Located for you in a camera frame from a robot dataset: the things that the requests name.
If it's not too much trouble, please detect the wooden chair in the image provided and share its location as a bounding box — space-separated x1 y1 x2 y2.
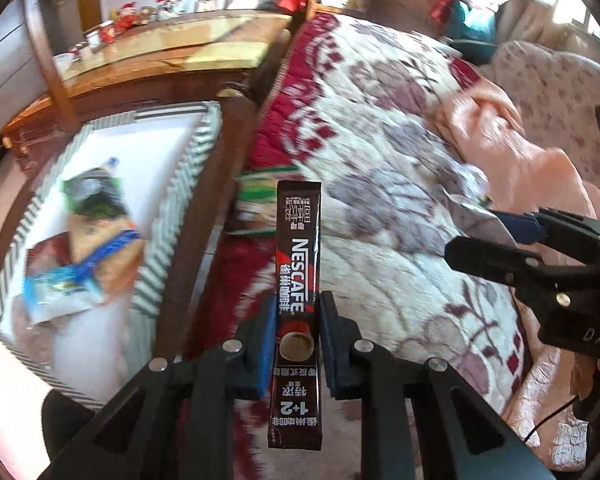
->
0 0 80 133

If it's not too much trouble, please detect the light blue snack packet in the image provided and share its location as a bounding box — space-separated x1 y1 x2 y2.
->
23 266 105 325

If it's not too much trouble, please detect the floral plush blanket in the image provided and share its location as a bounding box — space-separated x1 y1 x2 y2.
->
246 14 526 414

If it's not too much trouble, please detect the green chevron storage box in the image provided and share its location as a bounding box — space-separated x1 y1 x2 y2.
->
0 101 222 411

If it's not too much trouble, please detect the Nescafe coffee stick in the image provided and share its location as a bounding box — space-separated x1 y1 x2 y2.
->
268 180 323 451

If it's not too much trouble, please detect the pink blanket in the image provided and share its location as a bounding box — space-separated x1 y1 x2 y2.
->
427 79 600 471

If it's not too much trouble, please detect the blue soda cracker pack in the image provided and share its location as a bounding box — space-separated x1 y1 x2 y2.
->
68 214 145 296

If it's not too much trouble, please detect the red snack packet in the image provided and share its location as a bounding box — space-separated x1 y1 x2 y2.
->
26 232 71 276

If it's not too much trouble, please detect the wooden coffee table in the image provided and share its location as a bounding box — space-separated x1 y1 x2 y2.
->
2 8 294 151

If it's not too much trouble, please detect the clear plastic bag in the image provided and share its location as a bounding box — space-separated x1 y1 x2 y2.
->
434 184 518 248

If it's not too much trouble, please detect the santa figurine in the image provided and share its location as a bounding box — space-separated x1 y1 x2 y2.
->
112 2 138 36

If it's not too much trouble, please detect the green round cracker pack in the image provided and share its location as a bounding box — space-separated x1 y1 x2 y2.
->
227 166 302 236

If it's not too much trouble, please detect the teal cushion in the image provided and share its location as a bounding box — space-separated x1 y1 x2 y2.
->
445 0 498 65

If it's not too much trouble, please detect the clear bag of nuts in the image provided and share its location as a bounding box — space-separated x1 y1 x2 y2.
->
12 310 69 368

